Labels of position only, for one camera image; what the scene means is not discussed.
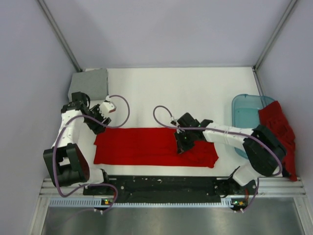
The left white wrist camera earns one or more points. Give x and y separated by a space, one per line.
107 107

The dark red t shirt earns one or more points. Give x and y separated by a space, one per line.
274 119

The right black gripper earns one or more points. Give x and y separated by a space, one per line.
181 147

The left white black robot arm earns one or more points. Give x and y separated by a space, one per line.
64 160

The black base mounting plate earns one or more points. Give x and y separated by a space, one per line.
177 189

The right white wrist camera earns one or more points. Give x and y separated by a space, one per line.
174 122

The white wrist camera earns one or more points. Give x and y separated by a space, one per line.
174 122
107 107

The left aluminium frame post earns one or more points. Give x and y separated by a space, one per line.
59 35

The aluminium frame post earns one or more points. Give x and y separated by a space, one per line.
292 5
59 35

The light blue slotted cable duct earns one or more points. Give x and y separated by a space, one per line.
105 203

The folded grey t shirt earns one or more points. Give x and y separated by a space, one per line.
94 83

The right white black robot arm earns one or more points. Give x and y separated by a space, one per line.
264 151

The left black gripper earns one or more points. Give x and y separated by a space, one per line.
96 109

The blue transparent plastic bin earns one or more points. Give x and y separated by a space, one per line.
245 109

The right aluminium frame post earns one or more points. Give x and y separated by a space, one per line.
292 5

